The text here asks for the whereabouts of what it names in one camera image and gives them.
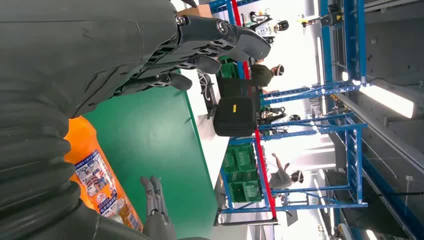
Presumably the black carrying case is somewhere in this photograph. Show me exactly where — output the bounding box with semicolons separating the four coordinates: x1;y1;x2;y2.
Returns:
213;96;258;138

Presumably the white cable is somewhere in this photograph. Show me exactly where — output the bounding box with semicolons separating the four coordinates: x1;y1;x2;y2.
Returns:
197;69;213;102

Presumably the black bag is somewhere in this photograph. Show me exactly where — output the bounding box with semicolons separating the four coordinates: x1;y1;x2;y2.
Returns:
216;77;262;113

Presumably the white humanoid robot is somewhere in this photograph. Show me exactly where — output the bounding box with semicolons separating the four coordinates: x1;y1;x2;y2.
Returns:
243;9;290;44

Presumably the white table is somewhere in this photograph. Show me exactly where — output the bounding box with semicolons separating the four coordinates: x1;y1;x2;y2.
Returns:
180;67;230;188

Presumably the green plastic crate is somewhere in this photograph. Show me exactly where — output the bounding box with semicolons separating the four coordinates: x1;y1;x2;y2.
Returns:
218;56;240;79
222;144;258;173
227;170;263;204

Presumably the long ceiling light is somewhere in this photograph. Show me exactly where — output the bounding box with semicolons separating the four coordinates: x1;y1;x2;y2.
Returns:
359;84;415;119

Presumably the brown cardboard box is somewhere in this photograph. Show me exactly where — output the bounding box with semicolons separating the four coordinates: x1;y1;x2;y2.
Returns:
177;3;213;18

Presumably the person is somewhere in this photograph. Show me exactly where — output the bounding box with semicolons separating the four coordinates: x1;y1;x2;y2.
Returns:
259;105;302;135
250;59;286;89
268;152;305;191

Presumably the orange detergent bottle clear cap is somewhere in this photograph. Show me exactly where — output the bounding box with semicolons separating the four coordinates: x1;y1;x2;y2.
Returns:
63;115;144;233

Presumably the blue steel rack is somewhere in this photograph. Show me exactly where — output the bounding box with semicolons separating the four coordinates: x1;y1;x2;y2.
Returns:
208;0;367;107
218;112;369;220

